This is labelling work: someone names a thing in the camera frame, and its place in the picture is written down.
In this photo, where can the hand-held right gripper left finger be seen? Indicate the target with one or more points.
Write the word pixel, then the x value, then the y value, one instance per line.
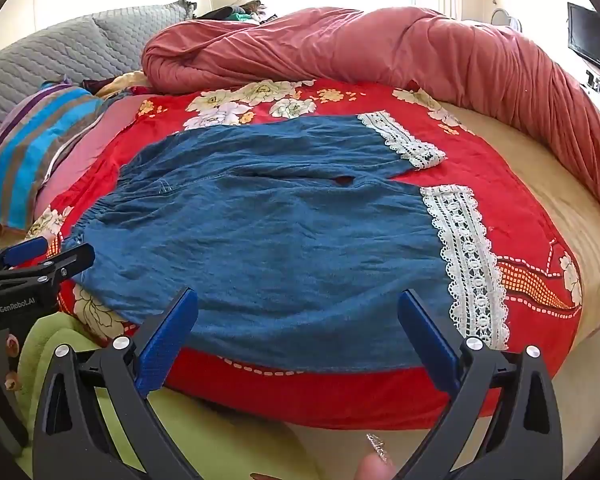
pixel 166 342

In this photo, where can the pink pillow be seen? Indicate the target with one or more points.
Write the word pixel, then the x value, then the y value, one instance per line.
pixel 85 145

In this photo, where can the striped pillow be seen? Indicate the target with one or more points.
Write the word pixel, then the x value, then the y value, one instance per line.
pixel 35 140

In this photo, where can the black television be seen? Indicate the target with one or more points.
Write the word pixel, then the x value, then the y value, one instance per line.
pixel 592 35

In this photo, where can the pile of dark clothes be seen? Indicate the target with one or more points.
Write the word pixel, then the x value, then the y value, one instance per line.
pixel 235 12

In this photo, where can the beige bed sheet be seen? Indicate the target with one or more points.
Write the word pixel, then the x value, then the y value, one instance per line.
pixel 555 200

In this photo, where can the person's right hand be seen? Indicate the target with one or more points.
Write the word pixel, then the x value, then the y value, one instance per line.
pixel 377 462

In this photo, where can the red floral blanket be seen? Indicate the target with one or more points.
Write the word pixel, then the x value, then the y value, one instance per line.
pixel 490 180

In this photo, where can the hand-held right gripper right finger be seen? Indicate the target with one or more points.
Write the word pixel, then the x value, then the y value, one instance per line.
pixel 430 342

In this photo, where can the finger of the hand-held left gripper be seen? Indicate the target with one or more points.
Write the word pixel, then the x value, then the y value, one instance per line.
pixel 72 259
pixel 27 251

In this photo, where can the yellow cloth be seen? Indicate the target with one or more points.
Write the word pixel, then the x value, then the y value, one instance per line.
pixel 125 82

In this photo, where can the grey quilted pillows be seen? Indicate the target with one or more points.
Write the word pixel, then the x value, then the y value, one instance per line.
pixel 45 60

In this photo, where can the blue pants with lace trim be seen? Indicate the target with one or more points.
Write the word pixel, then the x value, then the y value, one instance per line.
pixel 280 250

